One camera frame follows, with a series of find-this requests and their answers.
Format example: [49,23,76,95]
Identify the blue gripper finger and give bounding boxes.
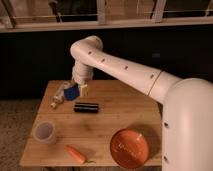
[64,84,80,101]

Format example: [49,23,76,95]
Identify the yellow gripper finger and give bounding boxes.
[79,84,88,97]

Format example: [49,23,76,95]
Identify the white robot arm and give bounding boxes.
[70,36,213,171]

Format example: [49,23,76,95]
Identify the grey ceramic cup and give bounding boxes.
[33,121,56,144]

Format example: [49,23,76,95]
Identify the black cylinder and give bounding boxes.
[74,103,99,113]

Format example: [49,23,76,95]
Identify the wooden table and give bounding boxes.
[20,80,161,167]

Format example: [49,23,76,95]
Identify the orange carrot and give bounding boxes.
[65,145,91,164]

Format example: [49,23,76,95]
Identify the orange plate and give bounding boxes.
[110,129,149,169]

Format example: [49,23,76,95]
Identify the white window frame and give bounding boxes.
[0,0,213,32]

